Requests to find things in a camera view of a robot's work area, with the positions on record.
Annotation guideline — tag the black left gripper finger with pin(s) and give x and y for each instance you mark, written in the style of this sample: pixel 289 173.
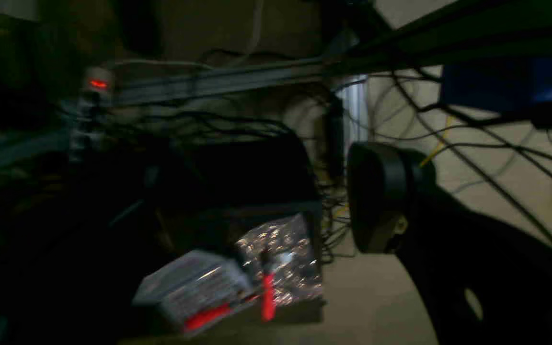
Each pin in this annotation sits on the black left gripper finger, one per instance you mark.
pixel 481 280

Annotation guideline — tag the blue box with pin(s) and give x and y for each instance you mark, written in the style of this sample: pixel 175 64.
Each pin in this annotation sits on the blue box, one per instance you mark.
pixel 499 84

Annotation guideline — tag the crinkled plastic bag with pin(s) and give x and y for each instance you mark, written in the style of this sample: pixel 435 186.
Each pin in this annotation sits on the crinkled plastic bag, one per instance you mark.
pixel 282 249

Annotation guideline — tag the black power strip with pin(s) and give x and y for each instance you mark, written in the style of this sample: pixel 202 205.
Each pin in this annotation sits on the black power strip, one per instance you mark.
pixel 333 126

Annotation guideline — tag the black computer case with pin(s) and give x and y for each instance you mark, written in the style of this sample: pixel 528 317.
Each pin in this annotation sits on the black computer case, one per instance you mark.
pixel 208 195

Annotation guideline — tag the red handled tool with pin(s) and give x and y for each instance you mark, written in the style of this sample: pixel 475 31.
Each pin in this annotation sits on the red handled tool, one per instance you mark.
pixel 267 292

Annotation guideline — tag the white power strip red switch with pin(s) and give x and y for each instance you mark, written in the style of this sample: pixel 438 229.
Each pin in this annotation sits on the white power strip red switch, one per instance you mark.
pixel 95 99

